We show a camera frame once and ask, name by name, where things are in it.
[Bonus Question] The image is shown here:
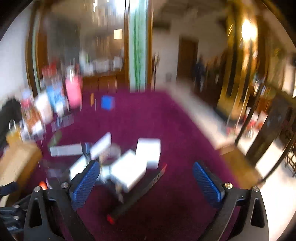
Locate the cardboard tray box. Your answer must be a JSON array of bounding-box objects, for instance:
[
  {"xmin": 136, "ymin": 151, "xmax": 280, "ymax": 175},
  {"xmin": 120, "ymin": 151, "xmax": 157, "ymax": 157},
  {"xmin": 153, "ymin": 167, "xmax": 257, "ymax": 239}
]
[{"xmin": 1, "ymin": 142, "xmax": 43, "ymax": 189}]

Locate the black leather sofa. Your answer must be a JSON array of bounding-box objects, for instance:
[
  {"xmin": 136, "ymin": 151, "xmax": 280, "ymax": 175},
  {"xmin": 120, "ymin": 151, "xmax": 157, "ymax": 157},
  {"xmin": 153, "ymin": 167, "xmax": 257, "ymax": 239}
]
[{"xmin": 0, "ymin": 98, "xmax": 22, "ymax": 151}]

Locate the pink sleeved mug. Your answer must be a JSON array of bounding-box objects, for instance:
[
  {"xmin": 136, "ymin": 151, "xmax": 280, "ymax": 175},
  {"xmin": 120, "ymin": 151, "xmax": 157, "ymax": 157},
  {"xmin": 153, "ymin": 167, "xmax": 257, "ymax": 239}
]
[{"xmin": 65, "ymin": 65, "xmax": 82, "ymax": 109}]

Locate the white power adapter with prongs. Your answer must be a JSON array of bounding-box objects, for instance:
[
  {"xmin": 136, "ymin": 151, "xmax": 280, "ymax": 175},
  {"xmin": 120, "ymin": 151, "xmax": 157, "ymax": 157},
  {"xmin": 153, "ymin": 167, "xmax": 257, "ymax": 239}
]
[{"xmin": 135, "ymin": 138, "xmax": 161, "ymax": 169}]

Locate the white marker pen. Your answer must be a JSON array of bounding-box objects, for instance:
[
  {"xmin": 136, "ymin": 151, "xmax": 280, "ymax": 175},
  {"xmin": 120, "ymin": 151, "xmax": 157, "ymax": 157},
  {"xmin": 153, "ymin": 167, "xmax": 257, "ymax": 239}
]
[{"xmin": 49, "ymin": 144, "xmax": 83, "ymax": 157}]

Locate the blue battery pack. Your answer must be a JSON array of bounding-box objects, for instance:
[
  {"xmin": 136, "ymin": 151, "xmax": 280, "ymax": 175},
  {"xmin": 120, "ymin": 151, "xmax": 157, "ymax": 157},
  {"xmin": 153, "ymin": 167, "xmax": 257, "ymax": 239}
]
[{"xmin": 101, "ymin": 95, "xmax": 115, "ymax": 110}]

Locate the bamboo painted pillar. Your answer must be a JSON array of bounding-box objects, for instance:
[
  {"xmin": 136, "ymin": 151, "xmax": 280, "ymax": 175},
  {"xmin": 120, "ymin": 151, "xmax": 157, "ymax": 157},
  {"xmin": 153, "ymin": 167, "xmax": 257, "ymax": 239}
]
[{"xmin": 128, "ymin": 0, "xmax": 148, "ymax": 92}]

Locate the black knife red tip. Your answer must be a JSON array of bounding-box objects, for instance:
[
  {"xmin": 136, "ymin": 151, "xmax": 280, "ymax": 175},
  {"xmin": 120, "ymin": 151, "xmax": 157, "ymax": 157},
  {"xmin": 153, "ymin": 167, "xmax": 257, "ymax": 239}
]
[{"xmin": 104, "ymin": 164, "xmax": 167, "ymax": 224}]

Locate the white square charger block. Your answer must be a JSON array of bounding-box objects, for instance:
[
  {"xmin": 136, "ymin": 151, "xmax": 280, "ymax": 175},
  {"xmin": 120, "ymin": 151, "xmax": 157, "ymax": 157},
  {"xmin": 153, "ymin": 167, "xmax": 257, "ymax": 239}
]
[{"xmin": 110, "ymin": 150, "xmax": 147, "ymax": 193}]

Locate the black electrical tape roll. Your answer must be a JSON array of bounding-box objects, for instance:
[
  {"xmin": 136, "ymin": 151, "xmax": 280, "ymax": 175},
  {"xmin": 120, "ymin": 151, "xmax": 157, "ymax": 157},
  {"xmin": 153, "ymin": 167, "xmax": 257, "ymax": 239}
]
[{"xmin": 98, "ymin": 144, "xmax": 121, "ymax": 166}]

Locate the blue label plastic jar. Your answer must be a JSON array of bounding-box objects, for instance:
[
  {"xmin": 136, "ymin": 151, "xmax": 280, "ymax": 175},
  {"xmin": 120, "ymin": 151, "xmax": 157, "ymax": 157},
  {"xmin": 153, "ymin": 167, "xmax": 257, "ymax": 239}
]
[{"xmin": 46, "ymin": 83, "xmax": 66, "ymax": 116}]

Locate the purple velvet tablecloth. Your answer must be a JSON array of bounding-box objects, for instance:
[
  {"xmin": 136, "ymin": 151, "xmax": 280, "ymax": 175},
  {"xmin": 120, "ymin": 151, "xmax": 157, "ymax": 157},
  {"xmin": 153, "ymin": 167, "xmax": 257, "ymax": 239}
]
[{"xmin": 23, "ymin": 89, "xmax": 260, "ymax": 241}]

